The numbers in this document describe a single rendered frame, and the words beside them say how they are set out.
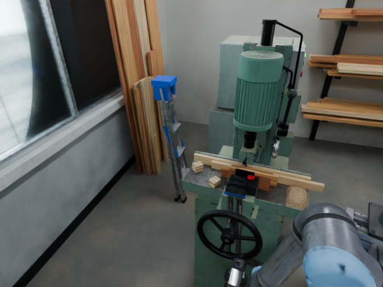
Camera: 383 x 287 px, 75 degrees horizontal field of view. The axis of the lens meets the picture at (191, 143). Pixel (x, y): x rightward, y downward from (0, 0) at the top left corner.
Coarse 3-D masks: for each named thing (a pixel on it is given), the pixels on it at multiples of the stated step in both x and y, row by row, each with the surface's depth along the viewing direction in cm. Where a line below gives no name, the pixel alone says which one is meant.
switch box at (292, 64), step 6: (294, 48) 123; (294, 54) 119; (300, 54) 118; (294, 60) 120; (300, 60) 119; (294, 66) 121; (300, 66) 120; (288, 72) 124; (294, 72) 123; (300, 72) 122; (288, 78) 125
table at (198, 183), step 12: (204, 168) 135; (192, 180) 126; (204, 180) 126; (204, 192) 124; (216, 192) 121; (264, 192) 118; (276, 192) 118; (264, 204) 114; (276, 204) 112; (252, 216) 109; (288, 216) 113
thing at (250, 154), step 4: (244, 140) 127; (256, 140) 127; (256, 144) 124; (244, 148) 120; (256, 148) 125; (240, 152) 119; (244, 152) 118; (248, 152) 117; (252, 152) 117; (240, 156) 120; (244, 156) 119; (248, 156) 118; (252, 156) 117; (240, 160) 121; (244, 160) 120; (248, 160) 119; (252, 160) 118; (248, 164) 120; (252, 164) 120
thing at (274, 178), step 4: (232, 168) 126; (236, 168) 125; (240, 168) 125; (256, 172) 122; (260, 172) 122; (268, 176) 120; (272, 176) 120; (276, 176) 120; (272, 180) 121; (276, 180) 120; (272, 184) 122; (276, 184) 121
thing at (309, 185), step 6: (216, 162) 132; (222, 162) 132; (216, 168) 134; (228, 168) 131; (276, 174) 124; (282, 180) 122; (288, 180) 121; (294, 180) 120; (300, 180) 120; (306, 180) 120; (300, 186) 120; (306, 186) 119; (312, 186) 118; (318, 186) 117
